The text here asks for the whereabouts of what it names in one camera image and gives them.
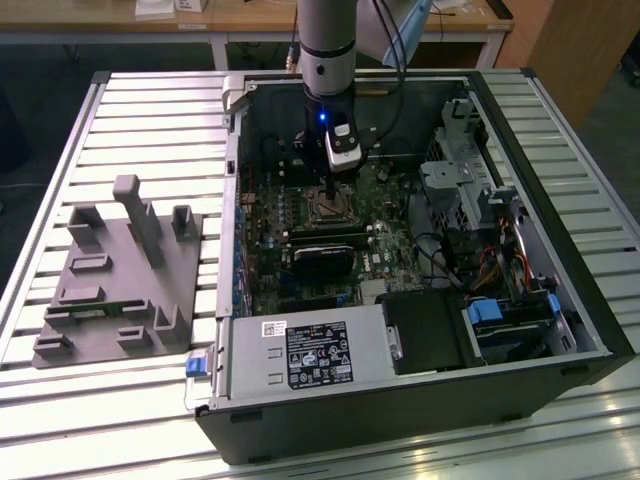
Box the grey case bracket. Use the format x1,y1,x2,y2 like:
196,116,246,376
221,74,252,112

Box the metal socket cover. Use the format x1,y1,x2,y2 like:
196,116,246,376
310,188,357,225

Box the wooden desk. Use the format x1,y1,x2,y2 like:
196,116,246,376
0,0,515,71

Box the black graphics card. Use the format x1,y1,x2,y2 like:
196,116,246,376
292,243,357,276

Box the grey parts rack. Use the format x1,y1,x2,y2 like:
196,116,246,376
30,174,206,370

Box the hard disk in blue carrier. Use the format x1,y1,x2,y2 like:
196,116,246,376
462,297,554,361

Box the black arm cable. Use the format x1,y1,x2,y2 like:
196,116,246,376
372,0,407,149

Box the silver CPU plate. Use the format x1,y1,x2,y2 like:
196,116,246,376
319,198,351,219

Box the metal drive cage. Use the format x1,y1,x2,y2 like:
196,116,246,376
418,97,506,232

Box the wooden cabinet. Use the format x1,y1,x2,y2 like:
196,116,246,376
527,0,640,129

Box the blue case latch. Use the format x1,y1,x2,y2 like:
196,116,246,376
184,352,209,379

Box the black PC case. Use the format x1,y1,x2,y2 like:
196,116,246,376
193,68,636,466

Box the black internal cable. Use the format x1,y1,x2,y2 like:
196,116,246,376
412,232,469,291

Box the black plastic shroud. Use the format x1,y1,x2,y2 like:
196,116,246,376
380,289,484,376

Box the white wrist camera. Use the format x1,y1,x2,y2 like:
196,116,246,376
324,123,362,174

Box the green motherboard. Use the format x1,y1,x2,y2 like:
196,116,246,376
234,159,426,319

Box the black RAM stick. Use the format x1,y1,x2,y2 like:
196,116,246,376
289,224,370,242

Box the grey power supply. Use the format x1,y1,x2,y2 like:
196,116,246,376
209,304,401,401

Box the green RAM stick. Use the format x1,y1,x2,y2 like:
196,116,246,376
67,304,124,319

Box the orange and red wires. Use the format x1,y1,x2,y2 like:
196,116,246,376
469,249,531,294

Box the CPU socket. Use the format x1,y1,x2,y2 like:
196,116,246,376
308,185,359,226

